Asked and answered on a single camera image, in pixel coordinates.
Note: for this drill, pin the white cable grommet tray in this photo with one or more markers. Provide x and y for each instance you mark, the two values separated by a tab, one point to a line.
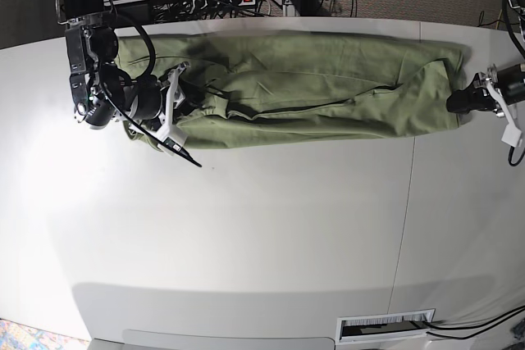
383	328

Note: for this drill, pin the black camera cable image left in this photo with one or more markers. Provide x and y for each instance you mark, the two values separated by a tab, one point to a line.
107	80

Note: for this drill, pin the black camera cable image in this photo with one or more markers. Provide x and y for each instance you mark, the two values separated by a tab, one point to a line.
107	80
510	157

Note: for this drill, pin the black camera cable image right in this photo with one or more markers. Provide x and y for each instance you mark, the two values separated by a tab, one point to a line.
510	157

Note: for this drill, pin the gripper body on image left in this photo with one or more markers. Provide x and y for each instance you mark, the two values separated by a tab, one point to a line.
152	103

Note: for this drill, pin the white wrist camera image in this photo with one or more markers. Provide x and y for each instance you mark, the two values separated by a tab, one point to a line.
172	137
512	135

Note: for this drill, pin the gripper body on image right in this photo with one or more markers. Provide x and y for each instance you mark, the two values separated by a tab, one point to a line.
506	88

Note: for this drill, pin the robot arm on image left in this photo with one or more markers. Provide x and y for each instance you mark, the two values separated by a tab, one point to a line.
79	15

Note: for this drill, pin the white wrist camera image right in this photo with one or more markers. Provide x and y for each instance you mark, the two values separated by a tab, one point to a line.
512	135

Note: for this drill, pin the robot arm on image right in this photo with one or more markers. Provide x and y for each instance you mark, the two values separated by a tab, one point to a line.
512	13

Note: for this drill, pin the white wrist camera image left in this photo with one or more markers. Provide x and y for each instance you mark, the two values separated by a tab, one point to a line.
172	137

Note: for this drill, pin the green T-shirt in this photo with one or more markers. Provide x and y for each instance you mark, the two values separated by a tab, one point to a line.
296	87

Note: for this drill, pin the black power strip red switch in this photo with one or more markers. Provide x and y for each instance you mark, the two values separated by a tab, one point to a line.
226	3

